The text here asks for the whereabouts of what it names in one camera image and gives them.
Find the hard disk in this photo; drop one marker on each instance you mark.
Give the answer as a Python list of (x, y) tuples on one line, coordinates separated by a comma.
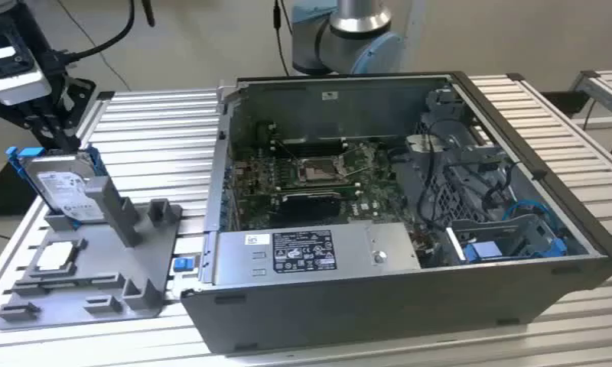
[(63, 183)]

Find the grey disk bay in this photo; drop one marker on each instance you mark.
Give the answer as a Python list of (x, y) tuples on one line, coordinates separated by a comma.
[(510, 229)]

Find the large black box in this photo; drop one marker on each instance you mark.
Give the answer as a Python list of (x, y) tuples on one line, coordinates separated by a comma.
[(5, 191)]

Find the black antenna rod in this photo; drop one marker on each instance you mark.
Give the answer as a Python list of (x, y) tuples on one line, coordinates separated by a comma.
[(150, 13)]

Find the silver CPU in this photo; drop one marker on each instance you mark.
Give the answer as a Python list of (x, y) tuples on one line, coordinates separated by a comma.
[(56, 257)]

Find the grey parts rack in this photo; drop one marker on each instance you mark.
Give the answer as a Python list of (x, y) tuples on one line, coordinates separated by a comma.
[(107, 264)]

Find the small blue case latch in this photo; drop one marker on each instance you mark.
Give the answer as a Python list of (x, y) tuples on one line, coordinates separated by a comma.
[(183, 264)]

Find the locking lever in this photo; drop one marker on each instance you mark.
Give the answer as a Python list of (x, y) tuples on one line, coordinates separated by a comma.
[(290, 150)]

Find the CPU socket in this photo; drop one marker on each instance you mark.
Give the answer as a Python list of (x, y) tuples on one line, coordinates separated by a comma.
[(319, 168)]

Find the black graphics card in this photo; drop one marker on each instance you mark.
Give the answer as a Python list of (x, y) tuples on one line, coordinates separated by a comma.
[(308, 208)]

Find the green motherboard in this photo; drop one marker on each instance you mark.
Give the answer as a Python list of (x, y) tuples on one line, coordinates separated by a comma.
[(372, 199)]

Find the silver power supply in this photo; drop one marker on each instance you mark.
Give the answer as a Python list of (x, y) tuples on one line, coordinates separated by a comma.
[(347, 252)]

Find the open black PC case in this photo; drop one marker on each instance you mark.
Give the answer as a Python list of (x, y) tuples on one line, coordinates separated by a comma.
[(367, 317)]

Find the grey metal drive cage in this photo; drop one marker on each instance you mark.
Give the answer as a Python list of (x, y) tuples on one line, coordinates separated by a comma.
[(470, 164)]

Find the small black box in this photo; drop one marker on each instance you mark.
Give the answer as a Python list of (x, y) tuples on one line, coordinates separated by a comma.
[(563, 104)]

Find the metal slat side table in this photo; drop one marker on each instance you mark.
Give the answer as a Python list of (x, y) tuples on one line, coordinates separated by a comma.
[(610, 89)]

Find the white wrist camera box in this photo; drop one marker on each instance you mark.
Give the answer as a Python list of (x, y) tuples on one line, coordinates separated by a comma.
[(9, 82)]

